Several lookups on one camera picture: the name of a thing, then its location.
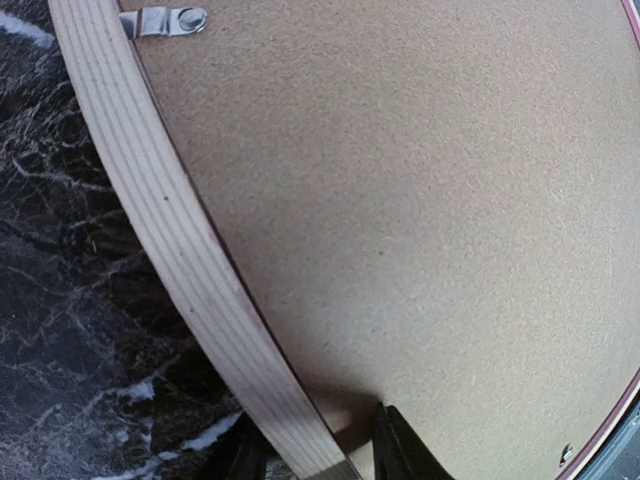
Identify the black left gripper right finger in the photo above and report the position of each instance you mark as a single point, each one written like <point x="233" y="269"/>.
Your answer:
<point x="398" y="451"/>

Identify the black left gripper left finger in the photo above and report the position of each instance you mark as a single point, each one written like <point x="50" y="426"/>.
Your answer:
<point x="240" y="455"/>

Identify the wooden pink picture frame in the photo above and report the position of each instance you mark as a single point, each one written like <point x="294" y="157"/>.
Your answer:
<point x="175" y="240"/>

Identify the brown fibreboard backing board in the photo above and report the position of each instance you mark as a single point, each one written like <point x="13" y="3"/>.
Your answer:
<point x="400" y="225"/>

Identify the metal turn clip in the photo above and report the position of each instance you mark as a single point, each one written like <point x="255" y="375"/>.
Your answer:
<point x="566" y="455"/>
<point x="163" y="22"/>

